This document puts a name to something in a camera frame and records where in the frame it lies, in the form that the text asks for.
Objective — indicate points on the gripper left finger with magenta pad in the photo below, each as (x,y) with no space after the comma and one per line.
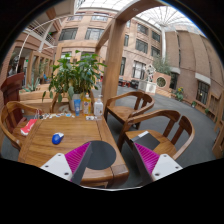
(70,166)

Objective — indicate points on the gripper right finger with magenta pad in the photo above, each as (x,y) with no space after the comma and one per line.
(153,166)

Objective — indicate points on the blue and white computer mouse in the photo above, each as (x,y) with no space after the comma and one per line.
(57,138)

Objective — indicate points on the round black mouse pad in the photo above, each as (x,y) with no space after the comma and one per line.
(98,155)

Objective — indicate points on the black notebook on chair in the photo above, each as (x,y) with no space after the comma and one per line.
(146,139)

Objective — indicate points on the wooden chair near right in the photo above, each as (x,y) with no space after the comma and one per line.
(165,145)

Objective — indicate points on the wooden table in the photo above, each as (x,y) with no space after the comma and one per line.
(38,148)

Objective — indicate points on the scattered small packets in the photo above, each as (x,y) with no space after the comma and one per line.
(56,115)

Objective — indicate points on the clear pump sanitizer bottle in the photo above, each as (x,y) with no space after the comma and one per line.
(98,106)

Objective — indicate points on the blue tube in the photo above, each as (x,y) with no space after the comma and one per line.
(77,103)

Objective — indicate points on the yellow liquid bottle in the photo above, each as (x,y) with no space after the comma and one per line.
(87,104)

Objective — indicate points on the wooden chair far right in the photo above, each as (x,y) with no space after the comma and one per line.
(143,103)

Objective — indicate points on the wooden chair left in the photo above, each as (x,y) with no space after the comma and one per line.
(12,119)

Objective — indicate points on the green potted plant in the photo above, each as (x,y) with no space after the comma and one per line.
(74,79)

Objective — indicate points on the wooden pillar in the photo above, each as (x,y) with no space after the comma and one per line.
(114,34)

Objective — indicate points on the white statue on pedestal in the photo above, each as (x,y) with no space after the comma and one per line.
(147,85)

